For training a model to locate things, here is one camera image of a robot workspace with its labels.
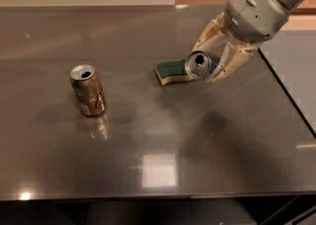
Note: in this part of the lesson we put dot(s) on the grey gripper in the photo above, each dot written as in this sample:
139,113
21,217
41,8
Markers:
255,13

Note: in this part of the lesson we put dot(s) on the blue silver redbull can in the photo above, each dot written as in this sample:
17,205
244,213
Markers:
200,64

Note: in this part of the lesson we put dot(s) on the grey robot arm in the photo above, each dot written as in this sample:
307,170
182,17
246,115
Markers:
231,39

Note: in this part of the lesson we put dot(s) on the brown soda can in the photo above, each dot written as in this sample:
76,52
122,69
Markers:
86,84

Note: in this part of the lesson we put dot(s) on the green yellow sponge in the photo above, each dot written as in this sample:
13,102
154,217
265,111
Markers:
172,72

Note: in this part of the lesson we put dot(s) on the grey side table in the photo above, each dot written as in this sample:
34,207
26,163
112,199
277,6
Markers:
292,55

